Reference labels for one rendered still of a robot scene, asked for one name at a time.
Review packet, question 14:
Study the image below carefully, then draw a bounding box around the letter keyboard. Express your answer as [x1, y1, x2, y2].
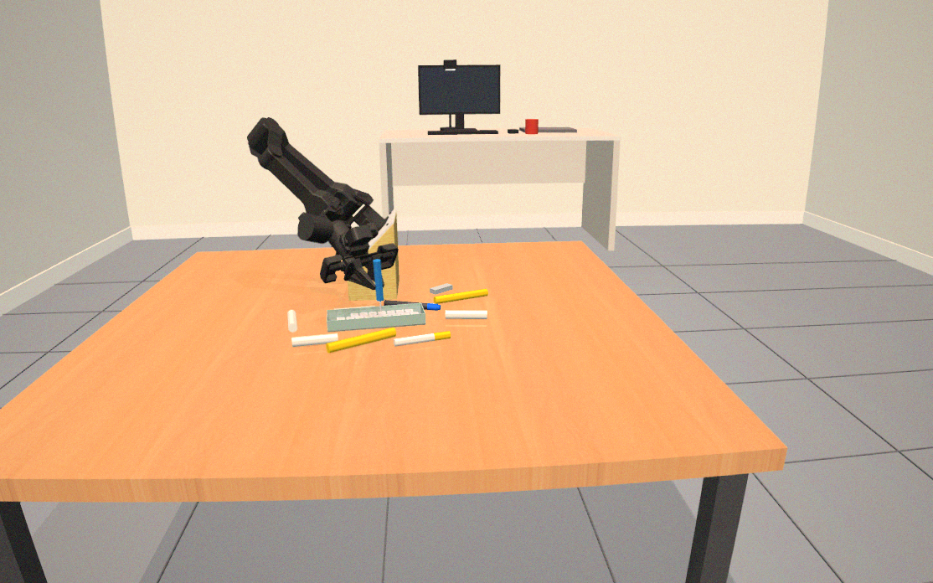
[326, 303, 426, 333]

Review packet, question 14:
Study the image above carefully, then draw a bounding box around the blue hexagonal stylus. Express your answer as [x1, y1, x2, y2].
[373, 259, 384, 312]

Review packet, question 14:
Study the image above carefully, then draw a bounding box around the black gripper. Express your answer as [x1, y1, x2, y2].
[320, 236, 399, 290]

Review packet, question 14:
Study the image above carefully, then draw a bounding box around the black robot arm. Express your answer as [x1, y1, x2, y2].
[247, 117, 389, 254]

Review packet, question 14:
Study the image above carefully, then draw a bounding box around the grey stylus with blue tip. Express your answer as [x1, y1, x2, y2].
[384, 300, 441, 311]

